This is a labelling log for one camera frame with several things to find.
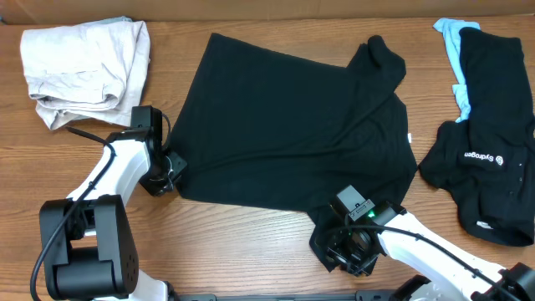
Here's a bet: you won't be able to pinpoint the black t-shirt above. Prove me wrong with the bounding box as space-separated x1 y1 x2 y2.
170 33 417 270

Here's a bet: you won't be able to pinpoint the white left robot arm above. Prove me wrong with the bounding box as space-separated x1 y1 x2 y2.
29 125 179 300

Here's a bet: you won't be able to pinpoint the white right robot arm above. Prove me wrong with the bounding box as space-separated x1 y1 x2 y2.
317 202 534 300

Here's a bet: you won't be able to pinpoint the folded beige trousers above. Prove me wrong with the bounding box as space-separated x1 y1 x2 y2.
20 17 150 130

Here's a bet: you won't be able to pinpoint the black logo shirt pile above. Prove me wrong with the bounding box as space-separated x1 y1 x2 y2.
420 28 534 247

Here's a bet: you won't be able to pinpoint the light blue garment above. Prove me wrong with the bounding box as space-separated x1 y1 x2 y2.
433 18 481 123

